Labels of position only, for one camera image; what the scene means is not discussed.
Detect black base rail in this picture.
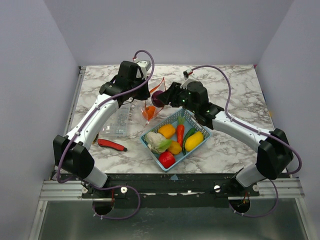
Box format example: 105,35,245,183
82,173,259,209

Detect white cauliflower toy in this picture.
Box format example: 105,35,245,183
145,131,172,154

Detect purple onion toy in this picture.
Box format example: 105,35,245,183
151,90,164,108

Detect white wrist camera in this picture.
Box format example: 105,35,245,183
137,60,152,72
180,68,197,89

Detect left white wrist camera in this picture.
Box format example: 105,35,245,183
137,60,152,72

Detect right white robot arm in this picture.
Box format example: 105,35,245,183
156,81,294,196

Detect aluminium frame rail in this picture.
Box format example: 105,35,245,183
39,180,83,201

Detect yellow handled tool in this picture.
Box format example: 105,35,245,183
92,134,99,145

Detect orange carrot toy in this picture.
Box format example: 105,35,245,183
176,116,185,147

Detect blue plastic basket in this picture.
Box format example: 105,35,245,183
140,108,211,172

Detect yellow lemon toy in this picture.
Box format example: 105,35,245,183
167,141,182,155

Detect orange bell pepper toy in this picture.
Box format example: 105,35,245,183
157,124,176,139

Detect yellow mango toy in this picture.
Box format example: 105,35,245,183
184,131,204,152

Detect green chili pepper toy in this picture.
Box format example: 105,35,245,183
181,127,196,156

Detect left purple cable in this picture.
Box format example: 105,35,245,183
56,49,155,221

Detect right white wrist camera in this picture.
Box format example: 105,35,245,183
180,68,197,89

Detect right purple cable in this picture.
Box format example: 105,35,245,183
184,65,303,218

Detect orange pumpkin toy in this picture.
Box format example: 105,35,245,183
142,105,157,121

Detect clear zip bag orange zipper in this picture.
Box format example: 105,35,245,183
140,77,167,125

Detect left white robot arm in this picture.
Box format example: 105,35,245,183
53,58,154,198

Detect red utility knife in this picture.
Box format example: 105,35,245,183
97,138,128,152

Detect clear plastic screw box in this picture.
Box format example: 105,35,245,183
99,103,131,137

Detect purple cable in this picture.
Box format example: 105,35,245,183
56,49,155,221
184,65,303,218

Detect red apple toy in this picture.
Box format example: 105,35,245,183
158,151,176,169

